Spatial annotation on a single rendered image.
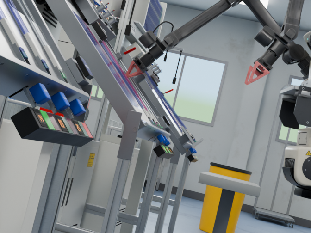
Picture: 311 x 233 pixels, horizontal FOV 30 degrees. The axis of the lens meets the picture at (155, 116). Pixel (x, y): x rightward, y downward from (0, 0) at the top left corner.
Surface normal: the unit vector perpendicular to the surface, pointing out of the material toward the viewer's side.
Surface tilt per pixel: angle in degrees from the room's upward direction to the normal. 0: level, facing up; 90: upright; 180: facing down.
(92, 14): 90
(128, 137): 90
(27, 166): 90
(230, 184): 90
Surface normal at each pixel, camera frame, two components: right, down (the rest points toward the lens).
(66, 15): -0.15, -0.09
